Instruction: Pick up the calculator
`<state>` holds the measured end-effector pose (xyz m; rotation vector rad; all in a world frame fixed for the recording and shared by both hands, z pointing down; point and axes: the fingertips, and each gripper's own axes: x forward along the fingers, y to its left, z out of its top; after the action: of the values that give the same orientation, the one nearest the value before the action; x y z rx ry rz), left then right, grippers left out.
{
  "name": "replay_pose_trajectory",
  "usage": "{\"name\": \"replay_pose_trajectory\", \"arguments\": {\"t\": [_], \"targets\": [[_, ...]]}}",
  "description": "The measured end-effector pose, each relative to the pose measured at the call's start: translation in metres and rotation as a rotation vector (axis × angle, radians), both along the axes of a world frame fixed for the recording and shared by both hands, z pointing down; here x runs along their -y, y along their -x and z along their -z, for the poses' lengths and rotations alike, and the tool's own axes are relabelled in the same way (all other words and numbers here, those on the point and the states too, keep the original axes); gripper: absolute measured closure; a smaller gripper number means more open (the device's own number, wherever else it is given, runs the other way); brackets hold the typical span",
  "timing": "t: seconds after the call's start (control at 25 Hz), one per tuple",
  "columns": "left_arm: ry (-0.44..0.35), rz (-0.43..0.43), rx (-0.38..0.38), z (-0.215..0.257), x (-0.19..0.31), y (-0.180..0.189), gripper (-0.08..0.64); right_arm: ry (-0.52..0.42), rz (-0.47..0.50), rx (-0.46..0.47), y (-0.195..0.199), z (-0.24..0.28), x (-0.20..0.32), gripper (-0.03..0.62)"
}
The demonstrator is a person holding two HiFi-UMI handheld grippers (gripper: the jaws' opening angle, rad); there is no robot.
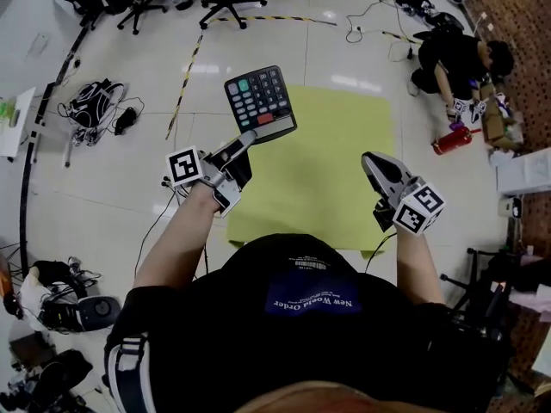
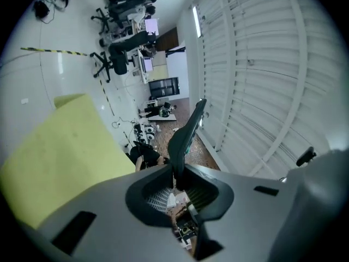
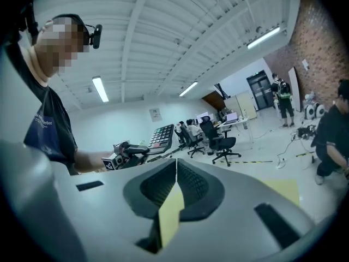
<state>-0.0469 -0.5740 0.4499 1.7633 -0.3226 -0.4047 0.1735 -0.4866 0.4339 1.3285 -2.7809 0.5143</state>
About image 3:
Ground yellow-green tablecloth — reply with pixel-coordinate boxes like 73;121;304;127
158;178;300;249

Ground white wall poster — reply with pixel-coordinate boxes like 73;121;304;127
149;108;162;123

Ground yellow and black floor tape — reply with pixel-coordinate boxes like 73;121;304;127
163;150;273;165

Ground person's head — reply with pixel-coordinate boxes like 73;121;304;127
34;13;92;78

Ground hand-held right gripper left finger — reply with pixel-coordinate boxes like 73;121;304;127
0;142;177;262

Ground black high-back office chair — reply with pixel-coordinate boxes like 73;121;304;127
199;115;242;166

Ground black equipment pile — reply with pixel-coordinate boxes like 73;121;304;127
290;124;318;141

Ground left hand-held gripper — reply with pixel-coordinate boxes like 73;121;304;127
101;141;151;171

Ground person's left forearm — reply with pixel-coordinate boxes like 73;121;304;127
73;151;117;174

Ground fluorescent ceiling light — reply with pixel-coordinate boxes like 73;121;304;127
246;26;281;50
92;76;110;103
179;81;199;97

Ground person's torso in black shirt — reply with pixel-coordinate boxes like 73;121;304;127
4;41;79;176

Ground white round robot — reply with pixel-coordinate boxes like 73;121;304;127
314;102;327;119

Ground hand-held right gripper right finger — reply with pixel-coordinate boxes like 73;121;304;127
163;158;318;262

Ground black calculator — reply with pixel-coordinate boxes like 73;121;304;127
148;123;175;156

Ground black double door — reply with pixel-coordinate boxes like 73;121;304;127
246;70;275;110

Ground beige cabinet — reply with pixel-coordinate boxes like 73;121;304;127
224;90;258;120

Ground leaning white board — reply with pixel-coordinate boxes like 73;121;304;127
287;67;303;113

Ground white office desk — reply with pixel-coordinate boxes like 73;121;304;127
218;117;255;144

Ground brown wooden partition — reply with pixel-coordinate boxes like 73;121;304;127
201;90;226;110

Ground black head-worn camera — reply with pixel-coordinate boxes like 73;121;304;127
84;23;104;50

